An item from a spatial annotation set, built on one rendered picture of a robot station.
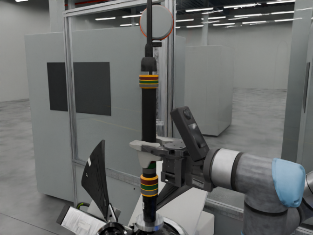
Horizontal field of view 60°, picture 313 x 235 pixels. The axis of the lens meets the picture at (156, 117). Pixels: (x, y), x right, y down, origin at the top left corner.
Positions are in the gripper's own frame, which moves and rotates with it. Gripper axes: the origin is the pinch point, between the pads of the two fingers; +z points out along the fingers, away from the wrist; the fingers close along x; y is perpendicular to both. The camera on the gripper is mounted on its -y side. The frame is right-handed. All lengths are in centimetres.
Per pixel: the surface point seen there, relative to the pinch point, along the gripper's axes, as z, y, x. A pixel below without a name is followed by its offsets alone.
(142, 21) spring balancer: 42, -38, 52
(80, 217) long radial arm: 36, 38, 9
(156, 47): 36, -26, 55
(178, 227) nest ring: 1.4, 34.8, 20.9
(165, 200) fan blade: -3.1, 17.8, 6.7
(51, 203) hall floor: 248, 152, 125
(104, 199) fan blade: 17.8, 22.8, 3.9
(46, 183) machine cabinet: 265, 131, 130
